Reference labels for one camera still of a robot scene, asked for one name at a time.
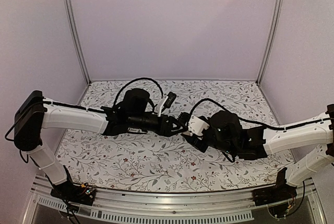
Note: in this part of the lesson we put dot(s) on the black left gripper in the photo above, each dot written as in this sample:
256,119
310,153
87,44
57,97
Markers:
164,128

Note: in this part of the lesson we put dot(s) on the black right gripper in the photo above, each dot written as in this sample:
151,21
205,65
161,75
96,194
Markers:
192,140

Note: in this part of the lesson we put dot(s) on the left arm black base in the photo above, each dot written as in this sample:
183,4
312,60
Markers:
70,192

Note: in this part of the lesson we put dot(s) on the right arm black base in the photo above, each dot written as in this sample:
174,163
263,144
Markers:
281,191

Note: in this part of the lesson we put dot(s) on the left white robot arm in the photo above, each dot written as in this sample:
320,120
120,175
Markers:
38,113

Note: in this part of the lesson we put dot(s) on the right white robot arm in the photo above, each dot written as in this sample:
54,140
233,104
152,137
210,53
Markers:
315,131

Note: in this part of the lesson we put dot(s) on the floral patterned mat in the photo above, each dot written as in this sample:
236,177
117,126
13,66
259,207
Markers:
159,164

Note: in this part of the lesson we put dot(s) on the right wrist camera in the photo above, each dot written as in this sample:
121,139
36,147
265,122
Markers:
193,124

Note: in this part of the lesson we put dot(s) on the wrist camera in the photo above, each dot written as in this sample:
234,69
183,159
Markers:
165,103
193,124

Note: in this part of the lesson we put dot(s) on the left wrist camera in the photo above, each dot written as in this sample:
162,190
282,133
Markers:
165,103

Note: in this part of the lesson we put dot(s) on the right aluminium frame post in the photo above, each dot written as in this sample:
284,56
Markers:
270,40

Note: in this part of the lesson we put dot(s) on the aluminium frame post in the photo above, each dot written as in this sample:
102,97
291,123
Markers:
270,40
76,40

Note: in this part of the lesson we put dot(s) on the left aluminium frame post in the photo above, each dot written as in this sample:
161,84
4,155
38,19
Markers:
76,40

